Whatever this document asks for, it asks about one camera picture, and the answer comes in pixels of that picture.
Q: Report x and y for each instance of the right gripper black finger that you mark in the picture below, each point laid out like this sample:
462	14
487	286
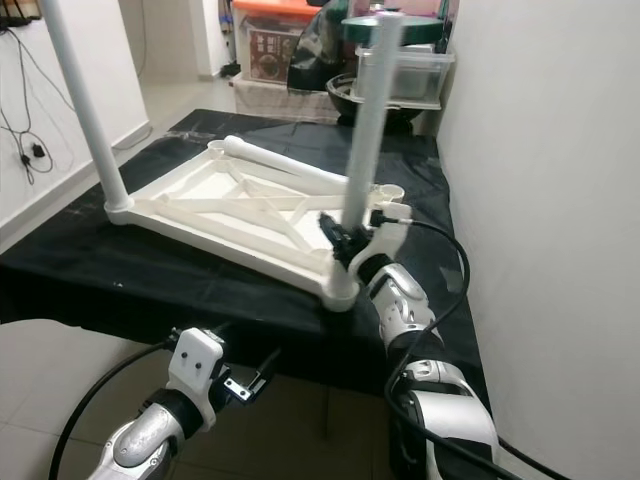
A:
331	230

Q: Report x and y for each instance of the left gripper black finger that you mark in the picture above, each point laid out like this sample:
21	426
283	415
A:
266	372

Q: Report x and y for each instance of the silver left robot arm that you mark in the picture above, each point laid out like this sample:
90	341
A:
140	445

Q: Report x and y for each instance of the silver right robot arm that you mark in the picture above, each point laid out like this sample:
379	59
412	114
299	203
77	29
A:
405	300

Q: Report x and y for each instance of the white plastic children table top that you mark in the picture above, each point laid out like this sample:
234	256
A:
220	215

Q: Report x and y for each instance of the black tablecloth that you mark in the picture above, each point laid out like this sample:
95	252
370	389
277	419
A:
160	300

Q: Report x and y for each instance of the black round basin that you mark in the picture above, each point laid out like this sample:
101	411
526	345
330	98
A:
345	110

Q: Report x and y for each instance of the patterned beige bench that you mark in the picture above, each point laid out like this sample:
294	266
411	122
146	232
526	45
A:
275	98

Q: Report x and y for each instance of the black plastic bag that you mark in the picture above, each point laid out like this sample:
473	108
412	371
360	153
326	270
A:
315	55

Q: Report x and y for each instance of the clear plastic storage box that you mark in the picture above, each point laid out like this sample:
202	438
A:
428	75

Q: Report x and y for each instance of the floor mop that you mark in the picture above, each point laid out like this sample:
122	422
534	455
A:
230	70

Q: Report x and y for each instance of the storage box with orange lid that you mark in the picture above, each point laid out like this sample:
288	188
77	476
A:
268	45

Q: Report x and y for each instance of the dark green round lid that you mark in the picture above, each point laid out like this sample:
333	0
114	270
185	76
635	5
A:
425	28

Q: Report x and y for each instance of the pink storage box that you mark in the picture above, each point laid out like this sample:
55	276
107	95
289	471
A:
435	8

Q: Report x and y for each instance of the black power adapter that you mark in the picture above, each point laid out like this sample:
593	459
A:
38	151

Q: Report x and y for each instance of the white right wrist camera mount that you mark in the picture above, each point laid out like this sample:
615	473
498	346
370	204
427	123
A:
388	232

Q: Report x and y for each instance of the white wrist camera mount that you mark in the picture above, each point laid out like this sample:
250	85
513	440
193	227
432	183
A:
388	232
195	362

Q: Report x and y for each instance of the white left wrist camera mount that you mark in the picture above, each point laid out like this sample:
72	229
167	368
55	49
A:
195	362

